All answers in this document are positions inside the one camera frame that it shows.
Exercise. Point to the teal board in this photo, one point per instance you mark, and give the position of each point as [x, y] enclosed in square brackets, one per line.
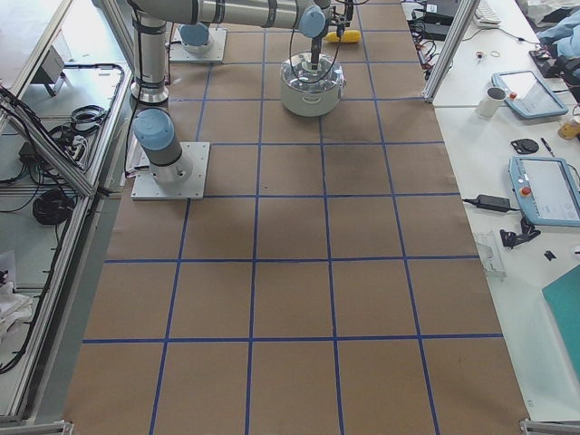
[562, 297]

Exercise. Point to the black pen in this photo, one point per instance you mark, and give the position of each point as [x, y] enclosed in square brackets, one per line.
[548, 148]

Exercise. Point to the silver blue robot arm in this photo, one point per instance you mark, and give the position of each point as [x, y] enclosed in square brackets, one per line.
[153, 127]
[195, 38]

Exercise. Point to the black round disc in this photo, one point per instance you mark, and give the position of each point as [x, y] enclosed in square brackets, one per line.
[524, 146]

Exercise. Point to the upper blue teach pendant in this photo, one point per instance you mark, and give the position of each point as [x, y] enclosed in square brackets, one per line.
[528, 95]

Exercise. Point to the aluminium frame post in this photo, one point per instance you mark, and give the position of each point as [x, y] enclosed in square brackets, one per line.
[457, 30]

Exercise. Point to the black power adapter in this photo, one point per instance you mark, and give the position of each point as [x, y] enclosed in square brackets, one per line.
[489, 202]

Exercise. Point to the white mug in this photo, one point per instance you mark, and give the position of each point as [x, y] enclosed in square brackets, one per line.
[492, 100]

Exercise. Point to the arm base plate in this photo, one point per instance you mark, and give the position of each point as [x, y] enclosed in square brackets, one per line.
[184, 179]
[211, 52]

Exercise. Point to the blue teach pendant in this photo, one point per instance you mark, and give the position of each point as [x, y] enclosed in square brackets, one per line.
[528, 95]
[545, 190]

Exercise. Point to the yellow corn cob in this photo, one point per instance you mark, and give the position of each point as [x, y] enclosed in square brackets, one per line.
[346, 37]

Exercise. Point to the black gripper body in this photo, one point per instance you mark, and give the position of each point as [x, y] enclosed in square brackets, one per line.
[316, 47]

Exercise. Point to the pale green electric pot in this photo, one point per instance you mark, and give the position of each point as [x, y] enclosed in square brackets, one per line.
[310, 104]

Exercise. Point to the clear plastic holder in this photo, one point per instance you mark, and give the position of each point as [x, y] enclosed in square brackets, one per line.
[489, 255]

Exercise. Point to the lower blue teach pendant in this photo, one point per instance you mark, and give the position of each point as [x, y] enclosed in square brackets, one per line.
[545, 190]

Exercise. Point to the glass pot lid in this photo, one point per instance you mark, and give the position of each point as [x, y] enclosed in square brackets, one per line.
[298, 73]

